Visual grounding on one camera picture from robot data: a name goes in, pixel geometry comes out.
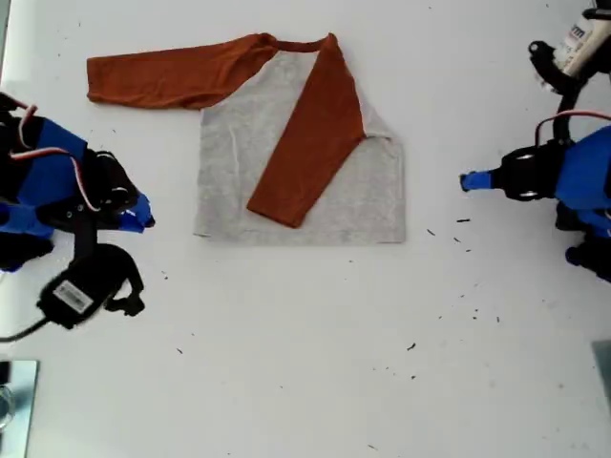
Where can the black camera stalk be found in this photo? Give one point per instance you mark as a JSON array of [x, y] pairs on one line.
[[565, 114], [85, 238]]

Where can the black camera box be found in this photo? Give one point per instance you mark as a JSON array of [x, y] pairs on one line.
[[81, 291], [577, 43]]

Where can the grey t-shirt with brown sleeves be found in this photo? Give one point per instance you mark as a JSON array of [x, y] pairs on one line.
[[343, 191]]

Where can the steel plate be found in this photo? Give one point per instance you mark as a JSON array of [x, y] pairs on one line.
[[21, 405]]

